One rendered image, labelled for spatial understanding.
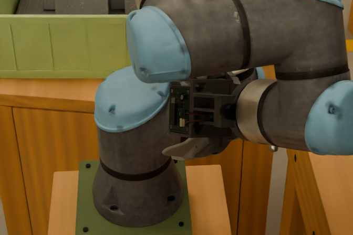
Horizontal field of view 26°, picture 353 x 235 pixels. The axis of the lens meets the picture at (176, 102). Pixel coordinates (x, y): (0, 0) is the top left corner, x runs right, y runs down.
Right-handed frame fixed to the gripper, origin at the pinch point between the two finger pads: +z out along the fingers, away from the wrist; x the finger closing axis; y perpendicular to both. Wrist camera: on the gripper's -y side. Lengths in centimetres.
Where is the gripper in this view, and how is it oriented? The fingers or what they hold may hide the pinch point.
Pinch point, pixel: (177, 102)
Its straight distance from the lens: 105.9
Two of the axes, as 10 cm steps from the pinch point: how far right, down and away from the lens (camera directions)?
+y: -8.4, 0.0, -5.5
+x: -0.2, 10.0, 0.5
